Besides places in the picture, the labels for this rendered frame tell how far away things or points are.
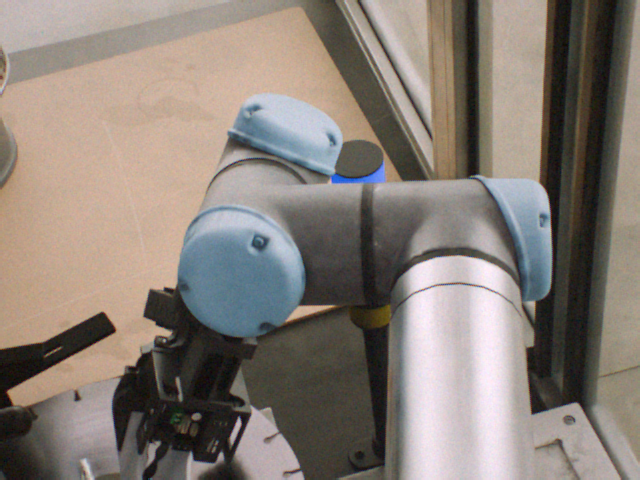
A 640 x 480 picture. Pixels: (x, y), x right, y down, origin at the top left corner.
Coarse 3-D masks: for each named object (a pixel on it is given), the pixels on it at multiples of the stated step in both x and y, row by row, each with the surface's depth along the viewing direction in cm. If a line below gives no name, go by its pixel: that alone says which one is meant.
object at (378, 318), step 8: (352, 312) 108; (360, 312) 107; (368, 312) 107; (376, 312) 107; (384, 312) 107; (352, 320) 109; (360, 320) 108; (368, 320) 108; (376, 320) 108; (384, 320) 108; (368, 328) 109; (376, 328) 108
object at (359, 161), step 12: (348, 144) 98; (360, 144) 98; (372, 144) 98; (348, 156) 97; (360, 156) 97; (372, 156) 97; (336, 168) 96; (348, 168) 96; (360, 168) 96; (372, 168) 96; (384, 168) 97; (336, 180) 97; (348, 180) 96; (360, 180) 96; (372, 180) 96; (384, 180) 98
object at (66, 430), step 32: (96, 384) 110; (64, 416) 108; (96, 416) 107; (256, 416) 105; (0, 448) 106; (32, 448) 106; (64, 448) 105; (96, 448) 105; (256, 448) 103; (288, 448) 103
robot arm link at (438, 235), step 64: (384, 192) 71; (448, 192) 70; (512, 192) 70; (384, 256) 69; (448, 256) 66; (512, 256) 69; (448, 320) 63; (512, 320) 64; (448, 384) 59; (512, 384) 61; (448, 448) 57; (512, 448) 57
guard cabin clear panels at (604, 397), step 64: (0, 0) 182; (64, 0) 185; (128, 0) 188; (192, 0) 191; (384, 0) 160; (512, 0) 109; (576, 0) 94; (512, 64) 113; (576, 64) 97; (512, 128) 119; (576, 128) 101
